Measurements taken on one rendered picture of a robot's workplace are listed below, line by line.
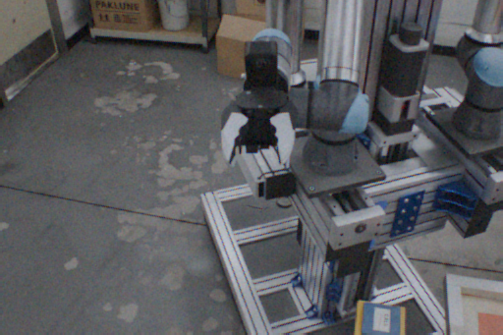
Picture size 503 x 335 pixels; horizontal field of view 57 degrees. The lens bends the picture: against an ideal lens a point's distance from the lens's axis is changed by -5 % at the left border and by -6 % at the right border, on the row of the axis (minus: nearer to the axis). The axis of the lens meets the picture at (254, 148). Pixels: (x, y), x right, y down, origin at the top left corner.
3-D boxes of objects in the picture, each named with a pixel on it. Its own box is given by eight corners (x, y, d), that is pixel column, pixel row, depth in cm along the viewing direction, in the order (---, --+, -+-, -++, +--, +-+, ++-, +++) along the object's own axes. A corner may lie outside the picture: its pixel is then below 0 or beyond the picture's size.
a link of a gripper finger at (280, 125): (304, 187, 63) (288, 145, 70) (304, 150, 59) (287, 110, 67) (280, 191, 63) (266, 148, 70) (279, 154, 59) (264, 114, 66)
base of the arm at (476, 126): (441, 116, 146) (449, 88, 140) (479, 108, 150) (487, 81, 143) (472, 144, 135) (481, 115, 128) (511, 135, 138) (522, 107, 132)
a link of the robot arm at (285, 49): (291, 67, 92) (293, 26, 87) (290, 96, 84) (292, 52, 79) (251, 65, 93) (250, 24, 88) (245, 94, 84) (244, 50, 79)
